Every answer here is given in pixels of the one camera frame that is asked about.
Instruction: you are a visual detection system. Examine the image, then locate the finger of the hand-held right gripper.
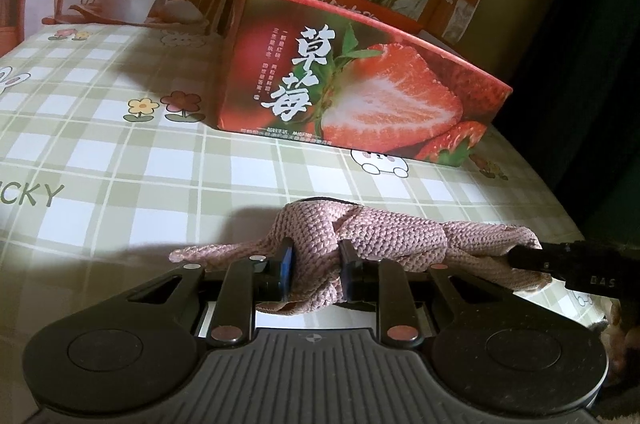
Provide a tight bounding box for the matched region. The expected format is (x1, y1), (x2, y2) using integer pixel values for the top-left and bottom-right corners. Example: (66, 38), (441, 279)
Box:
(508, 243), (572, 279)

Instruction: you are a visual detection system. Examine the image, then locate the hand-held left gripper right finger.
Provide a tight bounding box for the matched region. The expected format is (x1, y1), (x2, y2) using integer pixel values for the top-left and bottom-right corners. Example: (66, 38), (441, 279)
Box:
(339, 240), (521, 350)

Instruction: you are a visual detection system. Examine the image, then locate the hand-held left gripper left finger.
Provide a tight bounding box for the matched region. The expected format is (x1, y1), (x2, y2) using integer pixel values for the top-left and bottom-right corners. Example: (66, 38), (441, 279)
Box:
(112, 238), (297, 349)

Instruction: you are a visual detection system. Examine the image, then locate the pink knitted cloth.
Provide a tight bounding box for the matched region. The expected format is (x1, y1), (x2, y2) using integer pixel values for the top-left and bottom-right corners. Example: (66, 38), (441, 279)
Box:
(169, 199), (554, 318)

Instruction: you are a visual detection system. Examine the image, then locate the red strawberry print cardboard box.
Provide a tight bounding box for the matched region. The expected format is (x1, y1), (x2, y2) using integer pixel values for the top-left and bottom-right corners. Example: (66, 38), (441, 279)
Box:
(216, 0), (515, 169)

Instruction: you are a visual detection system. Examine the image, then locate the person's right hand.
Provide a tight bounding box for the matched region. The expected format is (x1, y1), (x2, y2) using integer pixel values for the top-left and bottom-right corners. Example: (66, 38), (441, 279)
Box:
(602, 297), (640, 379)

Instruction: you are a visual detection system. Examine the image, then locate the green checkered bunny tablecloth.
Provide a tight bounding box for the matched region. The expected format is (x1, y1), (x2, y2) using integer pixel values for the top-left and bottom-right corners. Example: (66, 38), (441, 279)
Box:
(0, 23), (608, 341)

